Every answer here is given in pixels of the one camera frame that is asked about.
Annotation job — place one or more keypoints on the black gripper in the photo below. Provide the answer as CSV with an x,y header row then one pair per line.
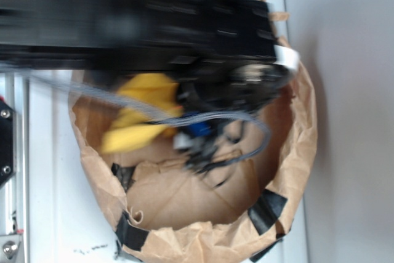
x,y
231,66

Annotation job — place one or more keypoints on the yellow cloth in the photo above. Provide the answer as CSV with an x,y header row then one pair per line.
x,y
132,130

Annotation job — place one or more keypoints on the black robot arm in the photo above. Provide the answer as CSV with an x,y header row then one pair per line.
x,y
110,37

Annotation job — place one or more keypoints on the black tape strip right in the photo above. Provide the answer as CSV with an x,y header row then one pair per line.
x,y
265,212

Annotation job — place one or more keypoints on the black tape strip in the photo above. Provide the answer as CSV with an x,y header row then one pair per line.
x,y
129,235
265,212

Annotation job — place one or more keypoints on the brown paper bag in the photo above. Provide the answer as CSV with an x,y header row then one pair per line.
x,y
200,217

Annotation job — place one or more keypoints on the black tape strip left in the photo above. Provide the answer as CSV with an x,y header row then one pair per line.
x,y
129,235

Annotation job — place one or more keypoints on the aluminium frame rail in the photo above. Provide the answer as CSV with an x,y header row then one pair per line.
x,y
14,196

